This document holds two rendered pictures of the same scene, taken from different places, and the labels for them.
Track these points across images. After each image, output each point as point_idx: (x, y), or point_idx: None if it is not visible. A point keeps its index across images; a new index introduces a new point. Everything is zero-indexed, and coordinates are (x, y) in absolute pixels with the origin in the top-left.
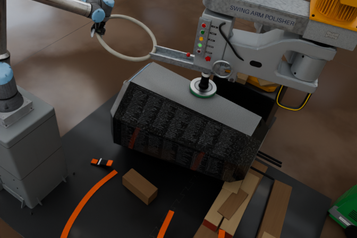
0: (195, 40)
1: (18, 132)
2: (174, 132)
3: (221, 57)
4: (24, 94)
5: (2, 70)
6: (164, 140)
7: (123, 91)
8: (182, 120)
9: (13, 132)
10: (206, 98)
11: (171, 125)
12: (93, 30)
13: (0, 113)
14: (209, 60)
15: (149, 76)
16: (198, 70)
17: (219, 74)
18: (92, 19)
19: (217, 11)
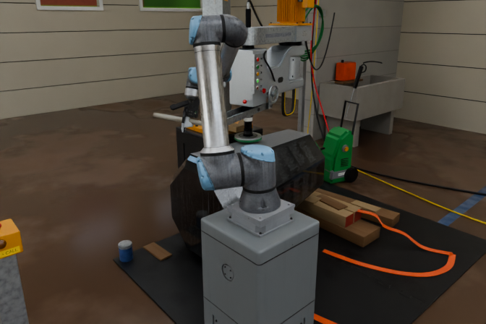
0: (254, 78)
1: (301, 213)
2: (283, 171)
3: (266, 85)
4: (227, 211)
5: (259, 147)
6: (284, 186)
7: None
8: (278, 159)
9: (301, 217)
10: (259, 140)
11: (278, 169)
12: (185, 118)
13: (281, 207)
14: (265, 91)
15: None
16: (250, 114)
17: (262, 108)
18: (231, 76)
19: (260, 43)
